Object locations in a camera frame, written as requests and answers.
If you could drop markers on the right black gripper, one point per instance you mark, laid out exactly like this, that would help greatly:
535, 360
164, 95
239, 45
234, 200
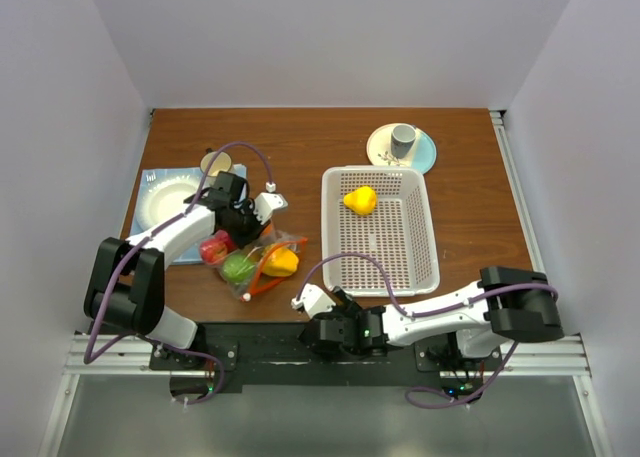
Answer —
346, 306

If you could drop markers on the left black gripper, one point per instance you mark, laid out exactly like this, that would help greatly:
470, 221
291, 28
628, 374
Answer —
255, 230

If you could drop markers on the green fake apple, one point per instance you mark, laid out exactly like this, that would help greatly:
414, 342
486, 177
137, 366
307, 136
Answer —
237, 268

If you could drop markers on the clear zip top bag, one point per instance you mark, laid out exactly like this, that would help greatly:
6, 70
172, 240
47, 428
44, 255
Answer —
260, 283

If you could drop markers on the yellow fake bell pepper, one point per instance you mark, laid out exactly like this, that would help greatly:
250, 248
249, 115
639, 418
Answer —
361, 201

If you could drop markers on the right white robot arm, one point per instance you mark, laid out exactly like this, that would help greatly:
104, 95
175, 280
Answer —
505, 304

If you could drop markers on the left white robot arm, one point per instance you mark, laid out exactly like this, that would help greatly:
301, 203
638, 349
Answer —
127, 283

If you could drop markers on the red fake apple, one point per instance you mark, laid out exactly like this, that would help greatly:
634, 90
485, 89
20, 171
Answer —
214, 250

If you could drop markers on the blue checkered cloth mat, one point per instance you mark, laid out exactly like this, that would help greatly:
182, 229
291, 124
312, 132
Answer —
179, 237

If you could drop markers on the cream enamel mug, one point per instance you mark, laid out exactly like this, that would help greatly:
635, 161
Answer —
214, 162

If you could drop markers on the white ceramic bowl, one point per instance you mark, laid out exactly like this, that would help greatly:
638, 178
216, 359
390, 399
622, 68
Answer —
162, 198

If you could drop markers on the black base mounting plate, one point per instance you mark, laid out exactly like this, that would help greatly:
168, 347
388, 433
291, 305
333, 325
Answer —
236, 355

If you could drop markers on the white perforated plastic basket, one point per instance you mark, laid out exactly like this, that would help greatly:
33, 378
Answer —
398, 234

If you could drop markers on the pastel ceramic plate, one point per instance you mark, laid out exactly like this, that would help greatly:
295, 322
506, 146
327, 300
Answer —
421, 157

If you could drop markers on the small grey cup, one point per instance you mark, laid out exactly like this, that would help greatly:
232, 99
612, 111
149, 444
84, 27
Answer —
403, 137

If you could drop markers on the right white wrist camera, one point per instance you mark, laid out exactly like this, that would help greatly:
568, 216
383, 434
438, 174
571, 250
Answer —
312, 301

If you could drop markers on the aluminium frame rail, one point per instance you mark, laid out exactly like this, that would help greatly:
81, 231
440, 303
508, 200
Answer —
566, 357

